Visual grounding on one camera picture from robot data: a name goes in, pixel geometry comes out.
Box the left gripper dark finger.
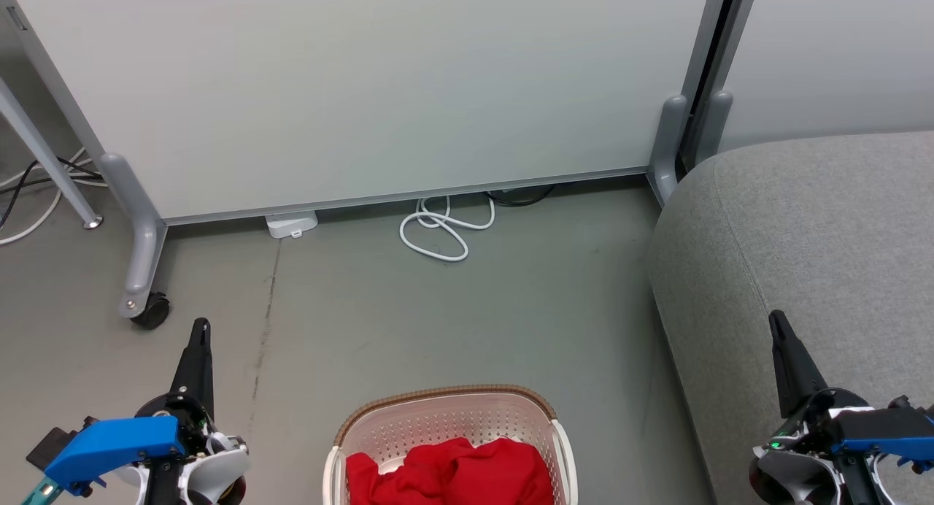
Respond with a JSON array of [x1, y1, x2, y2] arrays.
[[169, 317, 215, 419]]

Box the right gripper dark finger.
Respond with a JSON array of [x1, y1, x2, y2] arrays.
[[768, 310, 830, 419]]

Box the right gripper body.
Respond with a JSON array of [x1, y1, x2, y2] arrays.
[[749, 389, 889, 505]]

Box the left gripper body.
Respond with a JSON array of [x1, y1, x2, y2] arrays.
[[136, 392, 251, 505]]

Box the red cloth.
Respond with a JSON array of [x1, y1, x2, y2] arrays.
[[345, 436, 555, 505]]

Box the grey fabric sofa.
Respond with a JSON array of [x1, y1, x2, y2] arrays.
[[647, 131, 934, 505]]

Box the black caster wheel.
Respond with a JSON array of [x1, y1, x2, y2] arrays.
[[131, 292, 171, 330]]

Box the white power adapter box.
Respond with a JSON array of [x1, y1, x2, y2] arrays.
[[265, 210, 320, 240]]

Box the cream perforated laundry basket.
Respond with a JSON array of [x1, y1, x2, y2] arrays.
[[323, 385, 579, 505]]

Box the grey metal table leg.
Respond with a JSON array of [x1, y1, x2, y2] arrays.
[[0, 77, 104, 231]]

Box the white partition panel grey foot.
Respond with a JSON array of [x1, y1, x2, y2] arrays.
[[693, 0, 934, 164]]

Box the white loose floor cable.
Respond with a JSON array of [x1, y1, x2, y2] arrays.
[[0, 149, 97, 246]]

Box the black loose floor cable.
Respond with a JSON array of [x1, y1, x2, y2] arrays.
[[0, 153, 104, 230]]

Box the white coiled cable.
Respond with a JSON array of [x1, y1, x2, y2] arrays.
[[398, 195, 497, 263]]

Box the black floor cable under partition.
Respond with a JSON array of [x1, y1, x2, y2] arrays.
[[487, 185, 557, 207]]

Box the white partition board grey frame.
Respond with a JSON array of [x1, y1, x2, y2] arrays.
[[0, 0, 733, 320]]

